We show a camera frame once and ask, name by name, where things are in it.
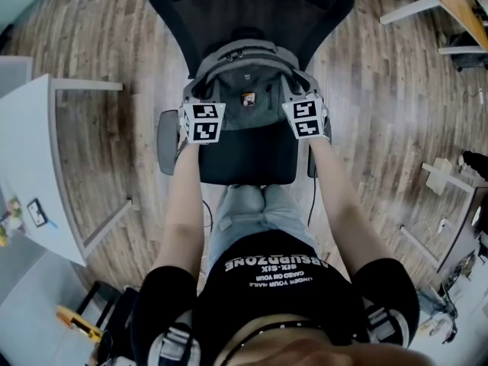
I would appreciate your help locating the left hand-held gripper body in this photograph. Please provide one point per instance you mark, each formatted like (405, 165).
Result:
(202, 124)

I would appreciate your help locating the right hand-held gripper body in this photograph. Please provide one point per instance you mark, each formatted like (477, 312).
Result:
(307, 118)

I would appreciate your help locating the grey backpack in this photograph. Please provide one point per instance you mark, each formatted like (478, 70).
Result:
(236, 90)

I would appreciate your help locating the black office chair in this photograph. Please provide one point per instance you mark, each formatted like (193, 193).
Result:
(248, 155)

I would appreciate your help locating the person's left forearm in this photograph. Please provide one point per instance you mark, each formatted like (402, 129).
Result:
(179, 212)

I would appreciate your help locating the person's right forearm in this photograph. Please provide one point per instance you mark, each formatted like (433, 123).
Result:
(343, 208)

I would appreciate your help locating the person's grey trousers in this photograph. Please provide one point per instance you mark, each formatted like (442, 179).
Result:
(244, 212)

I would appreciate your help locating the white box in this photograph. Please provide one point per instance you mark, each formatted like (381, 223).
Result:
(438, 175)

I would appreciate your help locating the white power strip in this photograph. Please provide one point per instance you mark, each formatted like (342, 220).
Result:
(441, 225)

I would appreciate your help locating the wooden desk with white legs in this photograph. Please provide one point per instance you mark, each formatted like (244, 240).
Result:
(457, 2)

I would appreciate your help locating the white power adapter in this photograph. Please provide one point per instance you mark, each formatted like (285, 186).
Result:
(481, 96)

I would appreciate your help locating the person's black printed t-shirt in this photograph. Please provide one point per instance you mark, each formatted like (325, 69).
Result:
(274, 296)

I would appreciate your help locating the small blue item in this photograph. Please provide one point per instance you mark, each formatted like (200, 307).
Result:
(52, 225)

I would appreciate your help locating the black framed marker card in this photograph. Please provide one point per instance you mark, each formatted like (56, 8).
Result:
(37, 212)

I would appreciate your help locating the black stool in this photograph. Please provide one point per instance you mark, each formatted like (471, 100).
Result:
(103, 299)

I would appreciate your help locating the small flower bouquet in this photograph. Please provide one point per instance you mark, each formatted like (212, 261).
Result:
(13, 210)

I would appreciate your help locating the yellow tool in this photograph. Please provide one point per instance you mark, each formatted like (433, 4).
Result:
(78, 322)

